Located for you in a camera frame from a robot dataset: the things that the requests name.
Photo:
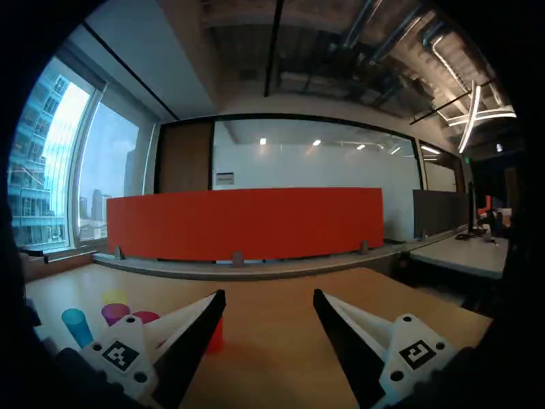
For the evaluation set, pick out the blue plastic cup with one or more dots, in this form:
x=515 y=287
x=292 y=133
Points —
x=78 y=326

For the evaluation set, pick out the black monitor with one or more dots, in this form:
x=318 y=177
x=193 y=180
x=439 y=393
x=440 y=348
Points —
x=471 y=208

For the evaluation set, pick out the white desk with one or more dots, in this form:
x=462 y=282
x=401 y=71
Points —
x=464 y=253

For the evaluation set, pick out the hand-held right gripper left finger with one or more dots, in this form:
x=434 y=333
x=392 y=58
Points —
x=127 y=341

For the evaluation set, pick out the orange plastic cup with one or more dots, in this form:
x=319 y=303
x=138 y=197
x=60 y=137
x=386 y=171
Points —
x=216 y=338

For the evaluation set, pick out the yellow plastic cup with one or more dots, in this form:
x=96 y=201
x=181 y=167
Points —
x=114 y=297

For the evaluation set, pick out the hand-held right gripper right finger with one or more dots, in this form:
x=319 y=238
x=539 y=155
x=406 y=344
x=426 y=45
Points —
x=408 y=341

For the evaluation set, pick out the purple plastic cup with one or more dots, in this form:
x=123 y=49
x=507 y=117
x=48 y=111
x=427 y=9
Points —
x=114 y=314

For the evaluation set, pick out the grey desk screen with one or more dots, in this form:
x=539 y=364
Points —
x=438 y=213

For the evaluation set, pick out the crimson plastic cup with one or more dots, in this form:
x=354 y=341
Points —
x=147 y=316

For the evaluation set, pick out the red desk screen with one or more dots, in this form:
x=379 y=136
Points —
x=247 y=221

